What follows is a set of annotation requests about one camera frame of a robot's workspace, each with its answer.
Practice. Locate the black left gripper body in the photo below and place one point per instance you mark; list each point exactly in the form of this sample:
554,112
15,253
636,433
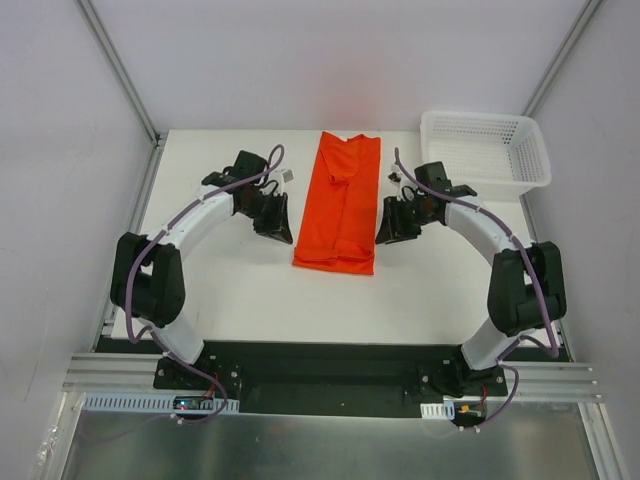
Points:
270,211

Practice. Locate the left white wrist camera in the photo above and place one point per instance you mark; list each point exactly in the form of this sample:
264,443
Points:
276,186

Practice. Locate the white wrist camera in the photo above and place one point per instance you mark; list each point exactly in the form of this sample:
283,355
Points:
276,186
405,189

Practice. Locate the left aluminium frame post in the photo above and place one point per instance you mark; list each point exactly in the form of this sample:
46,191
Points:
109,50

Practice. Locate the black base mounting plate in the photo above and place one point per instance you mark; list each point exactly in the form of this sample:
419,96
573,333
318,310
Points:
379,381

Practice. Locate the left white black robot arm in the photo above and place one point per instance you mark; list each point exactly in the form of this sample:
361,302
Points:
148,281

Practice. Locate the aluminium frame post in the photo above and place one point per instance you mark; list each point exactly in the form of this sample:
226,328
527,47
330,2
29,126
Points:
579,27
109,50

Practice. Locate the right white cable duct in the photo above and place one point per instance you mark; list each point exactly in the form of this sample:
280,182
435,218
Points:
438,411

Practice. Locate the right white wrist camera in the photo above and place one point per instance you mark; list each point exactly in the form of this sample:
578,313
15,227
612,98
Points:
405,189

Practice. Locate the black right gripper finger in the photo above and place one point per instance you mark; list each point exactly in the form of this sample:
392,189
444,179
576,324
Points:
392,238
386,229

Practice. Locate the right aluminium frame post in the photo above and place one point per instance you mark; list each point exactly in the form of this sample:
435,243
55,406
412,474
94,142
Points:
579,27

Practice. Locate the white plastic basket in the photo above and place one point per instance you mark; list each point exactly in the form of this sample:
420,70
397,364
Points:
501,157

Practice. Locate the orange t shirt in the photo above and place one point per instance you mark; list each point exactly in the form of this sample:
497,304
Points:
338,226

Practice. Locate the aluminium front rail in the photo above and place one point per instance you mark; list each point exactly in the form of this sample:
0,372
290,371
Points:
556,382

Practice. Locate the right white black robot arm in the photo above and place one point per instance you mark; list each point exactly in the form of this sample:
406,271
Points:
526,288

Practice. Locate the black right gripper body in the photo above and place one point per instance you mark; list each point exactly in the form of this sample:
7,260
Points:
400,215

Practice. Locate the left white cable duct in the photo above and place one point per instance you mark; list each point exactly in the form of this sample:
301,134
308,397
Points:
158,403

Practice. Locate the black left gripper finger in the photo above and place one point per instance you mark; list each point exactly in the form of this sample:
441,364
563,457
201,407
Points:
283,217
282,235

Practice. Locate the white cable duct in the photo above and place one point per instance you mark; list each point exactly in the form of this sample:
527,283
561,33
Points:
438,411
158,403

